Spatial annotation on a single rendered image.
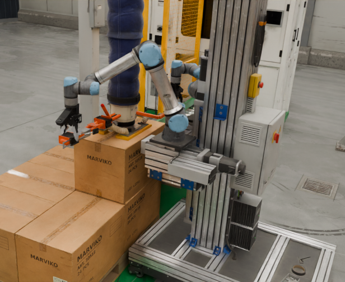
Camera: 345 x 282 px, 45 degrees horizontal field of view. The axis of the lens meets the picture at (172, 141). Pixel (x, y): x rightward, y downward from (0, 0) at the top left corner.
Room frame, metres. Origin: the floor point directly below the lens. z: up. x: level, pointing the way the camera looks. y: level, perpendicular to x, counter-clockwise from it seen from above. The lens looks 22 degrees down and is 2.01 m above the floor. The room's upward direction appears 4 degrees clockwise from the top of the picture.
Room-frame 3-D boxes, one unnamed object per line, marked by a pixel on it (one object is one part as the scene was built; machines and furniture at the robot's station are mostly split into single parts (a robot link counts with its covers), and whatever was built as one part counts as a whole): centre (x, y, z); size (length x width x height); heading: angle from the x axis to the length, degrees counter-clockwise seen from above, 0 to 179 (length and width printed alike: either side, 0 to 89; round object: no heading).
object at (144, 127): (2.76, 0.27, 0.97); 0.34 x 0.10 x 0.05; 157
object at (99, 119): (2.57, 0.46, 1.08); 0.10 x 0.08 x 0.06; 67
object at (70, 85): (2.27, 0.58, 1.38); 0.09 x 0.08 x 0.11; 97
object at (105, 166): (2.80, 0.36, 0.75); 0.60 x 0.40 x 0.40; 157
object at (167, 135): (2.48, 0.00, 1.09); 0.15 x 0.15 x 0.10
